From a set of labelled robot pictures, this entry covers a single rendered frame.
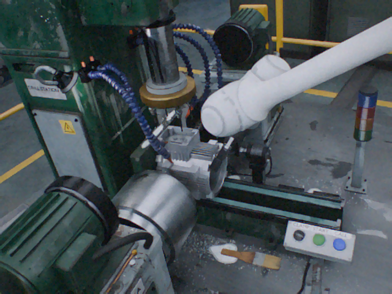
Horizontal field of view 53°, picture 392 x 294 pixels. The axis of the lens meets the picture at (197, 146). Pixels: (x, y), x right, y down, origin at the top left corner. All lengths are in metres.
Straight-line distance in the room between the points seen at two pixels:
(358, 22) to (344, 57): 3.47
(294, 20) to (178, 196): 3.61
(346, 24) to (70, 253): 3.90
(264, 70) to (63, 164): 0.83
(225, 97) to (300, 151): 0.98
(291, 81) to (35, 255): 0.60
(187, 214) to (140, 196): 0.15
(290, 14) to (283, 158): 2.95
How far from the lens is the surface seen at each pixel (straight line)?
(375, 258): 1.42
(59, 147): 1.45
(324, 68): 0.86
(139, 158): 1.30
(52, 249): 0.82
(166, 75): 1.21
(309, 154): 1.81
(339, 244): 1.08
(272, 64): 1.00
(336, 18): 4.40
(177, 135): 1.42
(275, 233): 1.39
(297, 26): 4.56
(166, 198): 1.12
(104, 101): 1.32
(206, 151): 1.33
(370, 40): 0.89
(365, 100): 1.42
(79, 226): 0.85
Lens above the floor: 1.87
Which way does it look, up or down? 34 degrees down
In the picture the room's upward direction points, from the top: 9 degrees counter-clockwise
